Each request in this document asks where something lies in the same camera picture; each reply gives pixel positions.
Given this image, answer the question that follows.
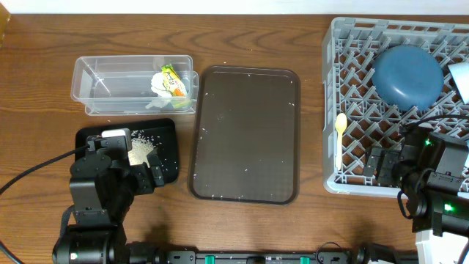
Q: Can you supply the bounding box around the clear plastic bin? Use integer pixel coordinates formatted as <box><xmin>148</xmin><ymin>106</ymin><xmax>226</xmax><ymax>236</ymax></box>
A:
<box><xmin>70</xmin><ymin>54</ymin><xmax>199</xmax><ymax>116</ymax></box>

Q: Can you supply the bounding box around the dark brown serving tray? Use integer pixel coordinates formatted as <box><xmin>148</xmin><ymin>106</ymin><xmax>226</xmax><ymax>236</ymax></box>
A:
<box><xmin>188</xmin><ymin>65</ymin><xmax>300</xmax><ymax>205</ymax></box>

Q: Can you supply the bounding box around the green orange snack wrapper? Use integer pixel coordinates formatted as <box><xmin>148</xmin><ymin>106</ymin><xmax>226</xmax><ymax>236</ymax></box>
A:
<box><xmin>161</xmin><ymin>64</ymin><xmax>191</xmax><ymax>109</ymax></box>

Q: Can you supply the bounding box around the white rice pile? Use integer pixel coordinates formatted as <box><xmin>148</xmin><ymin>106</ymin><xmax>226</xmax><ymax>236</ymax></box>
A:
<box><xmin>128</xmin><ymin>130</ymin><xmax>169</xmax><ymax>172</ymax></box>

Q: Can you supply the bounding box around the pale yellow spoon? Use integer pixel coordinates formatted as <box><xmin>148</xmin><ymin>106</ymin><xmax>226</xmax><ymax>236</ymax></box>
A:
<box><xmin>335</xmin><ymin>113</ymin><xmax>347</xmax><ymax>171</ymax></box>

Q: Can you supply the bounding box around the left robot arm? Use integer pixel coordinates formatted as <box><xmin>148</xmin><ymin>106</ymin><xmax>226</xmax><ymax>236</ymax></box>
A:
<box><xmin>52</xmin><ymin>150</ymin><xmax>166</xmax><ymax>264</ymax></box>

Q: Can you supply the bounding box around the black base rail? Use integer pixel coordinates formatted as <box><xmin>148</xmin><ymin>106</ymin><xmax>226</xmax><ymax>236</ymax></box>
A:
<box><xmin>128</xmin><ymin>249</ymin><xmax>418</xmax><ymax>264</ymax></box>

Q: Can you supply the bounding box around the grey dishwasher rack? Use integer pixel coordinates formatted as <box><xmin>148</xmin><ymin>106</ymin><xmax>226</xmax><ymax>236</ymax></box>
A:
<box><xmin>322</xmin><ymin>17</ymin><xmax>468</xmax><ymax>198</ymax></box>

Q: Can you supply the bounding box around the light blue bowl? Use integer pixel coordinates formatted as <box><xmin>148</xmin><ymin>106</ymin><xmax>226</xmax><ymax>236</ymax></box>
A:
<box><xmin>448</xmin><ymin>62</ymin><xmax>469</xmax><ymax>104</ymax></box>

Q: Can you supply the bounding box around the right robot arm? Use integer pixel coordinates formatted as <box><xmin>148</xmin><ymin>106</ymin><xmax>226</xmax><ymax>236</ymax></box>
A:
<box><xmin>363</xmin><ymin>124</ymin><xmax>468</xmax><ymax>263</ymax></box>

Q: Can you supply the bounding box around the white tissue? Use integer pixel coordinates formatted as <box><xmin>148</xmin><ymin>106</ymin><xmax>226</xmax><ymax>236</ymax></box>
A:
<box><xmin>145</xmin><ymin>72</ymin><xmax>172</xmax><ymax>109</ymax></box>

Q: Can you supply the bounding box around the dark blue plate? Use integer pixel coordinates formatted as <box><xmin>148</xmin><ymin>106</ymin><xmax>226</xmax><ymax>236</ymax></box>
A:
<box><xmin>372</xmin><ymin>45</ymin><xmax>444</xmax><ymax>111</ymax></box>

